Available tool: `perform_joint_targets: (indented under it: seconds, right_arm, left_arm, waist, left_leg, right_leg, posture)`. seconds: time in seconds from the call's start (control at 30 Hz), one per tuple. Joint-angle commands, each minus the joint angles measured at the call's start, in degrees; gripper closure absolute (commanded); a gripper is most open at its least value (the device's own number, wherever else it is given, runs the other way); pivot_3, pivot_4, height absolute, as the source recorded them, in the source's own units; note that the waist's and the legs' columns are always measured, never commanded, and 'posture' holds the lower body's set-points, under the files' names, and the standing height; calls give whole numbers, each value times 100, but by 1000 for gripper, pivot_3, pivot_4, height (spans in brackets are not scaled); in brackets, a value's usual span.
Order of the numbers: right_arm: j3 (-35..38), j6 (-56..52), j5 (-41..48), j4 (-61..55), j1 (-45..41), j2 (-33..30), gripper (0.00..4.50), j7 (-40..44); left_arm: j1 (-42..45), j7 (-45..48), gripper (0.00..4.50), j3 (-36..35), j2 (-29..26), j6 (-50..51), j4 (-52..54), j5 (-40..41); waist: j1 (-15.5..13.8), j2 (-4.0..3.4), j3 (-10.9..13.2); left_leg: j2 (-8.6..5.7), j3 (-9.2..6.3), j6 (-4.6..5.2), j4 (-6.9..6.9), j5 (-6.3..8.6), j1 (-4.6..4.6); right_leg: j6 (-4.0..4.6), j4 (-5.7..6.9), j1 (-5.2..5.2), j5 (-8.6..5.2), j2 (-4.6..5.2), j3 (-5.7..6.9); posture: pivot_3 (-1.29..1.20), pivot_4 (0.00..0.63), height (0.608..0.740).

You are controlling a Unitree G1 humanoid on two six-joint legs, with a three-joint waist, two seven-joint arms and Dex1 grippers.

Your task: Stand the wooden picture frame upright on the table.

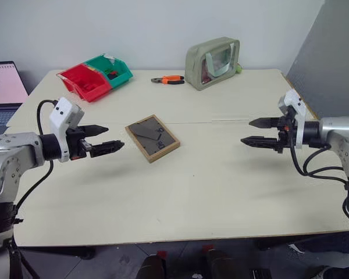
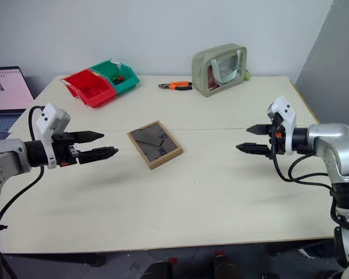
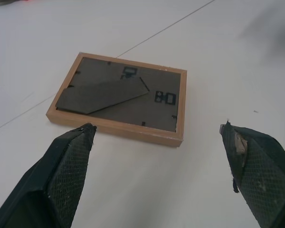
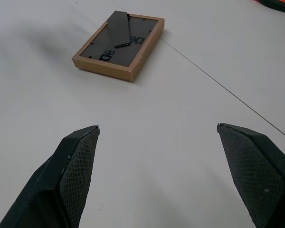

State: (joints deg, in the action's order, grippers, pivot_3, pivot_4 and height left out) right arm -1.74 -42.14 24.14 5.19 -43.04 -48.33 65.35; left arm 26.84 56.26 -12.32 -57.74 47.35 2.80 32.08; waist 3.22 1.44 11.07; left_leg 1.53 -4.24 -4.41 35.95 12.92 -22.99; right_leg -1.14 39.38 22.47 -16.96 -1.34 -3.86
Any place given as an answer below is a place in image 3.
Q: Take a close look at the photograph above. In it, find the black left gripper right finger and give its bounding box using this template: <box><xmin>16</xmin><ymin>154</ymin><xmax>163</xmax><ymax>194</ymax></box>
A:
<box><xmin>219</xmin><ymin>120</ymin><xmax>285</xmax><ymax>228</ymax></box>

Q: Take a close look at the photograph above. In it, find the wooden picture frame face down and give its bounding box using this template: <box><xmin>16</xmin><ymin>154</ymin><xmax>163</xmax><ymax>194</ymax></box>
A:
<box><xmin>46</xmin><ymin>52</ymin><xmax>188</xmax><ymax>148</ymax></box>

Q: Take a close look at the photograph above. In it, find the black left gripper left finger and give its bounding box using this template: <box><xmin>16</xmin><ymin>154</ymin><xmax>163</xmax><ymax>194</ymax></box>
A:
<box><xmin>0</xmin><ymin>122</ymin><xmax>97</xmax><ymax>228</ymax></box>

